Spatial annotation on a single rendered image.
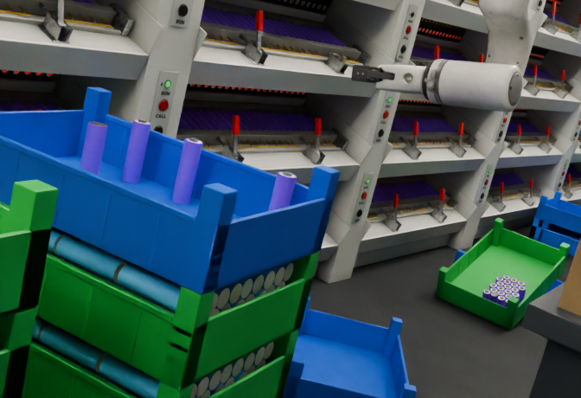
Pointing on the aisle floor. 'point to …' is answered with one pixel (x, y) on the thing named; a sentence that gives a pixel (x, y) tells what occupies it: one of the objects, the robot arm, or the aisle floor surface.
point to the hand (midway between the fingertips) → (364, 73)
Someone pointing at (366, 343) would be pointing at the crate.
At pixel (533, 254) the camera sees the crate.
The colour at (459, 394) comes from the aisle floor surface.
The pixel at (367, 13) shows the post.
